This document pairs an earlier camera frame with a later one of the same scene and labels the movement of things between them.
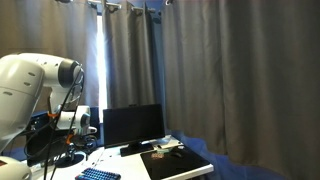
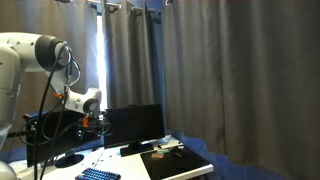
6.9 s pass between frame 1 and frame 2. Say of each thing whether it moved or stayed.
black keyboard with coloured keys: stayed
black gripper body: moved
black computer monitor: stayed
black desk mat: stayed
